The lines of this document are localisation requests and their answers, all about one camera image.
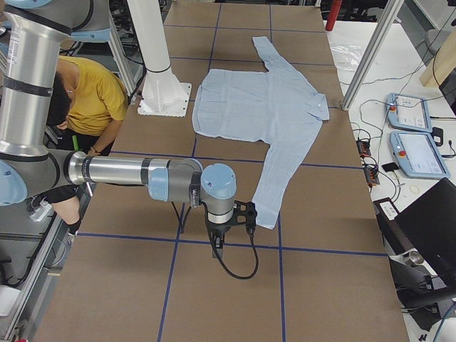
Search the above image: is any black computer monitor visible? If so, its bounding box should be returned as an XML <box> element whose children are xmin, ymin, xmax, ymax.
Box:
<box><xmin>373</xmin><ymin>178</ymin><xmax>455</xmax><ymax>331</ymax></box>

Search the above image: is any aluminium frame post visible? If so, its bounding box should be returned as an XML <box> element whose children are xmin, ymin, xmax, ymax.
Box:
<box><xmin>341</xmin><ymin>0</ymin><xmax>404</xmax><ymax>110</ymax></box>

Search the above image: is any wooden board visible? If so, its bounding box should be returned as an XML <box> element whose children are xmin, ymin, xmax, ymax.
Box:
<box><xmin>420</xmin><ymin>30</ymin><xmax>456</xmax><ymax>88</ymax></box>

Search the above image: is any clear plastic bag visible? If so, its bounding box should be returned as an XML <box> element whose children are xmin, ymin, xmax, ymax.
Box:
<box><xmin>331</xmin><ymin>43</ymin><xmax>363</xmax><ymax>72</ymax></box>

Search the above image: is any lower orange black adapter box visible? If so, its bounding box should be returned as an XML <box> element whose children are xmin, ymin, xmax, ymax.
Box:
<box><xmin>363</xmin><ymin>164</ymin><xmax>380</xmax><ymax>187</ymax></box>

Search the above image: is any upper blue teach pendant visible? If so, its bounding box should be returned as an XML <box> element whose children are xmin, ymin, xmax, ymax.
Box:
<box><xmin>386</xmin><ymin>93</ymin><xmax>432</xmax><ymax>133</ymax></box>

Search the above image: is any orange black adapter box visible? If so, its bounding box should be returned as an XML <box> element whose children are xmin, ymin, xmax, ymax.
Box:
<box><xmin>363</xmin><ymin>164</ymin><xmax>380</xmax><ymax>187</ymax></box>
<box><xmin>356</xmin><ymin>140</ymin><xmax>371</xmax><ymax>157</ymax></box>

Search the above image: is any blue teach pendant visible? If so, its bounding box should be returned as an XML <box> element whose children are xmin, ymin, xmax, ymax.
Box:
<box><xmin>386</xmin><ymin>93</ymin><xmax>432</xmax><ymax>133</ymax></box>
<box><xmin>389</xmin><ymin>130</ymin><xmax>450</xmax><ymax>180</ymax></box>

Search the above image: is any red cylinder bottle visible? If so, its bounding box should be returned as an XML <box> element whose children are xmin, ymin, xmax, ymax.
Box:
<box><xmin>325</xmin><ymin>0</ymin><xmax>343</xmax><ymax>31</ymax></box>

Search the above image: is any grey office chair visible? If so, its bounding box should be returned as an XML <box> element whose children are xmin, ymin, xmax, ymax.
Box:
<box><xmin>424</xmin><ymin>29</ymin><xmax>451</xmax><ymax>55</ymax></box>

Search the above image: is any white power strip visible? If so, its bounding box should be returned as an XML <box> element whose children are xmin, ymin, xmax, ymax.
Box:
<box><xmin>29</xmin><ymin>199</ymin><xmax>52</xmax><ymax>222</ymax></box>

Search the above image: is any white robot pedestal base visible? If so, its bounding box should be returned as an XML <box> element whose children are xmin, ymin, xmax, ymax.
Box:
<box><xmin>128</xmin><ymin>0</ymin><xmax>192</xmax><ymax>117</ymax></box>

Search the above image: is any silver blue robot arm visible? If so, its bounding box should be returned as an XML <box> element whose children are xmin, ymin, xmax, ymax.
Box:
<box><xmin>1</xmin><ymin>1</ymin><xmax>237</xmax><ymax>257</ymax></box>

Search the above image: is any upper orange black adapter box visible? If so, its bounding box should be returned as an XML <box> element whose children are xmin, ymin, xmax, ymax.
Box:
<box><xmin>356</xmin><ymin>140</ymin><xmax>371</xmax><ymax>157</ymax></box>

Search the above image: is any lower blue teach pendant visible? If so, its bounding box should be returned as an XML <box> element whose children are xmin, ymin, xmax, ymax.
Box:
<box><xmin>389</xmin><ymin>130</ymin><xmax>450</xmax><ymax>180</ymax></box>

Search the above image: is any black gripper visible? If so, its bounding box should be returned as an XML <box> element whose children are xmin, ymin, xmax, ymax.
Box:
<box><xmin>206</xmin><ymin>221</ymin><xmax>232</xmax><ymax>259</ymax></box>

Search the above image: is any light blue long-sleeve shirt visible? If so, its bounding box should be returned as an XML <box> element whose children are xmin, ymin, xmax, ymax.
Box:
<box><xmin>192</xmin><ymin>36</ymin><xmax>330</xmax><ymax>229</ymax></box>

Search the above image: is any person in yellow shirt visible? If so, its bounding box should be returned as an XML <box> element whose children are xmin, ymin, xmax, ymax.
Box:
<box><xmin>38</xmin><ymin>55</ymin><xmax>128</xmax><ymax>247</ymax></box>

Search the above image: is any green handled reacher stick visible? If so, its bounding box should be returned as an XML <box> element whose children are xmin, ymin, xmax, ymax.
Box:
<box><xmin>72</xmin><ymin>135</ymin><xmax>80</xmax><ymax>151</ymax></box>

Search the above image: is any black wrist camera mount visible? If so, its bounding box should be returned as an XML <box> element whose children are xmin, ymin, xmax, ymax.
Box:
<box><xmin>232</xmin><ymin>200</ymin><xmax>257</xmax><ymax>229</ymax></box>

